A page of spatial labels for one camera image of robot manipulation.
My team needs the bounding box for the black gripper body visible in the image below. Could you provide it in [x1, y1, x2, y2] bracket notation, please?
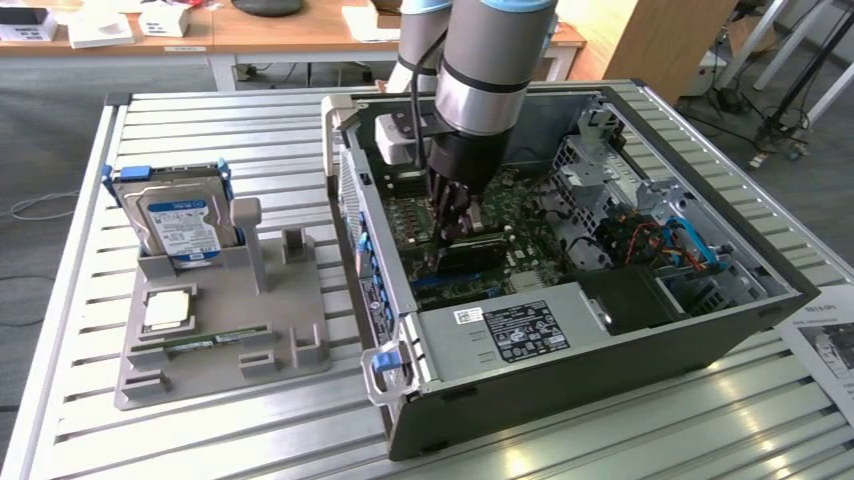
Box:
[425, 129, 510, 195]

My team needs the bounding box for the black Nvidia graphics card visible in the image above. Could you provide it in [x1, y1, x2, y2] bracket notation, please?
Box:
[433, 232, 507, 275]

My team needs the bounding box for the green motherboard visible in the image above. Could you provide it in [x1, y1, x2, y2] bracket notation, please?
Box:
[366, 164, 581, 311]

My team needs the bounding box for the blue expansion slot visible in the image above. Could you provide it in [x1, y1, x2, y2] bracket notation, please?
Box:
[407, 273, 483, 297]

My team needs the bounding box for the silver chipset heatsink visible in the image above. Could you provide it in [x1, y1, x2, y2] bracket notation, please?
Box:
[506, 272, 546, 295]

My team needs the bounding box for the grey power supply unit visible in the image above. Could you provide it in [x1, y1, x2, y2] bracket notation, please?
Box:
[403, 282, 613, 389]

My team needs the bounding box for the black plastic shroud box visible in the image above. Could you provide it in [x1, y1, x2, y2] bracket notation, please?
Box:
[577, 264, 689, 336]

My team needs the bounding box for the wooden top desk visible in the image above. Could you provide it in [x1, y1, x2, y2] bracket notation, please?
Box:
[0, 7, 215, 66]
[210, 0, 589, 94]

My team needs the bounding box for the white device box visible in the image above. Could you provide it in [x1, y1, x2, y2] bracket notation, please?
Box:
[680, 49, 729, 97]

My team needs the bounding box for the hard disk with blue carrier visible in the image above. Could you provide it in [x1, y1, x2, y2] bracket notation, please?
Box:
[99, 158, 235, 270]

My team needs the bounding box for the grey parts rack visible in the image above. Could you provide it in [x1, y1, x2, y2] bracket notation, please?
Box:
[112, 196, 334, 412]

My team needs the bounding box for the black open PC case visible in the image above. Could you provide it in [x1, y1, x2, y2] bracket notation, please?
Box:
[319, 79, 822, 462]

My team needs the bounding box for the dark round object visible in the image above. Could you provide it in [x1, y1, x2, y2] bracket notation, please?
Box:
[231, 0, 307, 17]

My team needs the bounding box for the green RAM stick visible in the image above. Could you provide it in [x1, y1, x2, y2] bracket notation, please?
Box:
[162, 328, 266, 354]

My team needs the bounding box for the bare silver CPU chip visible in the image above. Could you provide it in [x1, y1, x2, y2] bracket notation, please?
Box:
[142, 291, 194, 332]

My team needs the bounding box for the black tripod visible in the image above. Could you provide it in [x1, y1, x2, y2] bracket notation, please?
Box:
[753, 0, 854, 161]

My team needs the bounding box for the small white box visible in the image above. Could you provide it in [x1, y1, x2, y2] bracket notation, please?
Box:
[138, 8, 194, 37]

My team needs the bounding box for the printed paper sheet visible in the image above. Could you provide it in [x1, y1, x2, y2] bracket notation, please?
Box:
[773, 287, 854, 411]

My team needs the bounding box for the white carton box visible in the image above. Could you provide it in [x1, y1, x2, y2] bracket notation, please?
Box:
[68, 9, 135, 50]

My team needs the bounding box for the black and white box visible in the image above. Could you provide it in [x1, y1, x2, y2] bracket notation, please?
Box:
[0, 7, 59, 44]

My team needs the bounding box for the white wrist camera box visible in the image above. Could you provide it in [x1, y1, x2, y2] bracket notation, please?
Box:
[373, 113, 439, 165]

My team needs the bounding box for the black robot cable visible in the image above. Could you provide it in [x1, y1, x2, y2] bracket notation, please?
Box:
[407, 29, 450, 171]

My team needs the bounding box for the orange red wire bundle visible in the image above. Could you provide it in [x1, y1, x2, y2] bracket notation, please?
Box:
[630, 219, 676, 266]

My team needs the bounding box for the blue disk wire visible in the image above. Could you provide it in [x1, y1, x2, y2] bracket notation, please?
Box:
[666, 214, 730, 275]

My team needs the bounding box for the white table frame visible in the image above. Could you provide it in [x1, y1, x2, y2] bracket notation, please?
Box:
[720, 0, 854, 116]

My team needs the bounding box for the white floor cable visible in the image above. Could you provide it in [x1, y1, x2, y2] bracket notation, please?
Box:
[10, 192, 82, 221]

